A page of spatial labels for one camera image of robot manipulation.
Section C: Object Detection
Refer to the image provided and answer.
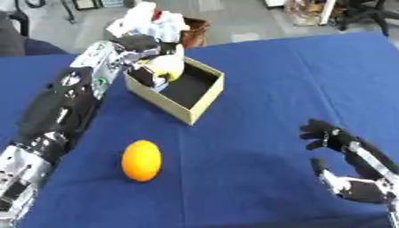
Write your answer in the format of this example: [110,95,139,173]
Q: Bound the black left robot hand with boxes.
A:
[110,35,184,90]

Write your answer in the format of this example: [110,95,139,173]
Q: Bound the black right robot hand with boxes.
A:
[297,118,399,206]

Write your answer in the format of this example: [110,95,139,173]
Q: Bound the yellow and white toy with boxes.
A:
[137,44,187,92]

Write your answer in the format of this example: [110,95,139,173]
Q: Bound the tan cardboard box black inside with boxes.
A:
[123,56,226,126]

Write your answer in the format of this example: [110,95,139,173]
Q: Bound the brown bag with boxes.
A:
[177,16,212,49]

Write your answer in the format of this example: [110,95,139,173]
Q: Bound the orange oval toy fruit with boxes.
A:
[119,139,164,183]

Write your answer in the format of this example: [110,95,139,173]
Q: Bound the dark chair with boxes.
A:
[0,10,69,58]

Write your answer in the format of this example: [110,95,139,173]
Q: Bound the black office chair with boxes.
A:
[331,0,399,37]

